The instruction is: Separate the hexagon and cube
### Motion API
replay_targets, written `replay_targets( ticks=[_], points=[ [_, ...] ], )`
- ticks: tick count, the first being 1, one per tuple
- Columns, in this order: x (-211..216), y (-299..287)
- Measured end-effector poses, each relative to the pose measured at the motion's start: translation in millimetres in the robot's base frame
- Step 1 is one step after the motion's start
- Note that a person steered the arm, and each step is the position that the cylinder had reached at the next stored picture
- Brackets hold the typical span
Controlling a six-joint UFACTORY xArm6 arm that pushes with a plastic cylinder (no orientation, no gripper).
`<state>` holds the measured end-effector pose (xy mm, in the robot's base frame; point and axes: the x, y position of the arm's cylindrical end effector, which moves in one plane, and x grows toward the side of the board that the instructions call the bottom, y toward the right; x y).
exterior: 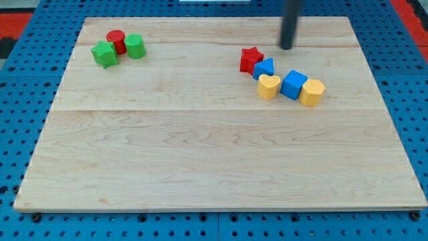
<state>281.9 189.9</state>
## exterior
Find red star block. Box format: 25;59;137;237
239;47;264;75

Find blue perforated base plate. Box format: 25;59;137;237
1;0;427;240

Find yellow hexagon block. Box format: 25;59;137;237
298;79;326;107

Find blue cube block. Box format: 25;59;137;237
280;70;308;100

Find blue triangle block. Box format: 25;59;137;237
253;58;274;80

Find green cylinder block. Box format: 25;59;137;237
124;33;146;59

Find green star block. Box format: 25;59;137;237
91;42;118;69

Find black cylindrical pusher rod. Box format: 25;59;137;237
279;0;302;50

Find yellow heart block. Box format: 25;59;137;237
257;74;281;100

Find red cylinder block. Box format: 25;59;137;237
106;29;127;55

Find light wooden board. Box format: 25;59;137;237
14;17;427;213

